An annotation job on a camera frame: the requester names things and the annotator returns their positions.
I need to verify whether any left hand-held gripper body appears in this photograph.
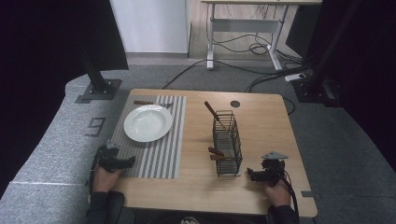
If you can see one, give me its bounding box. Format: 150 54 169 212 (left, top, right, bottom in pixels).
97 140 126 174

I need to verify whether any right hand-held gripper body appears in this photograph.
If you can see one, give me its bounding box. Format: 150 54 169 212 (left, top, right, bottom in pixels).
260 151 290 189

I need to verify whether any person's left hand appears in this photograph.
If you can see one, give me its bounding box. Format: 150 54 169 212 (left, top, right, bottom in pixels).
92 163 123 194

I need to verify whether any person's right hand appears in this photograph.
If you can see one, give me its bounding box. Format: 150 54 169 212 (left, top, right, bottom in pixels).
263 177 292 208

